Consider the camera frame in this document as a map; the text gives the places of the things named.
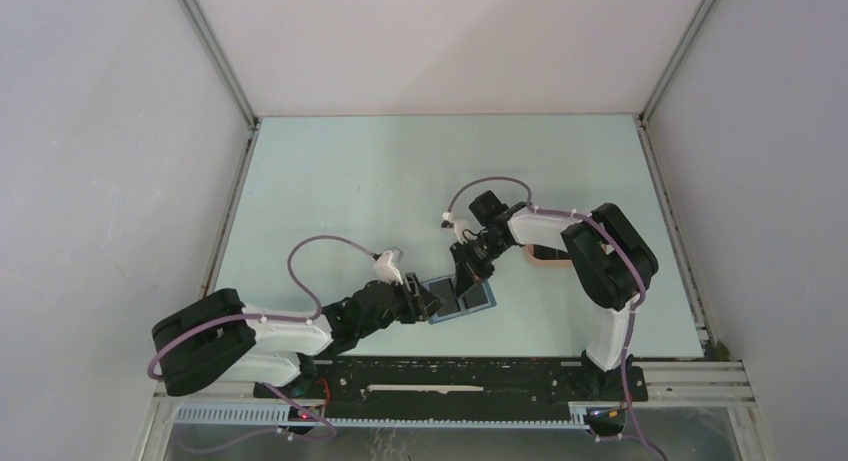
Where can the pink oval tray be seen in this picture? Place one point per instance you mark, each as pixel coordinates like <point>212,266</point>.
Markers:
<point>546,257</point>

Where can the blue-white cable duct strip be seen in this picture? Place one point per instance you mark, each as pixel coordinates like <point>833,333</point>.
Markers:
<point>280,415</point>

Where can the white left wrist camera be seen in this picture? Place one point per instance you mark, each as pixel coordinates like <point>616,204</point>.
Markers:
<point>386,266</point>

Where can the blue card holder wallet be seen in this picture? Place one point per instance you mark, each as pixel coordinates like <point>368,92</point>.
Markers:
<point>463,312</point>

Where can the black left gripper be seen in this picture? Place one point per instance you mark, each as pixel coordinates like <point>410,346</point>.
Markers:
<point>426,302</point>

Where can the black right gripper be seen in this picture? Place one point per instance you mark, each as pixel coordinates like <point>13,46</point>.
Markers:
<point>467,270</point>

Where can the aluminium frame rail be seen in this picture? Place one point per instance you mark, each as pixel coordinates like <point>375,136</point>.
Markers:
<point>657,382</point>

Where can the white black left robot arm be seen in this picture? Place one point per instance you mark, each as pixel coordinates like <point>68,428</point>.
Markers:
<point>219,338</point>

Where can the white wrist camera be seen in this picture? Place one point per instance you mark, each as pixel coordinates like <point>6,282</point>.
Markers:
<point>386,266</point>
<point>458,226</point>

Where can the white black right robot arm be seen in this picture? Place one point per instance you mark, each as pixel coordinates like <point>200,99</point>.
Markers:
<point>613,263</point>

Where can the black credit card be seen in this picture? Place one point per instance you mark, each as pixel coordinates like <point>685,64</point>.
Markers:
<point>444,290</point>
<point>479,297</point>

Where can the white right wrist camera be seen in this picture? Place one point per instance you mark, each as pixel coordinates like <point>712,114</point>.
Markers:
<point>458,226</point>

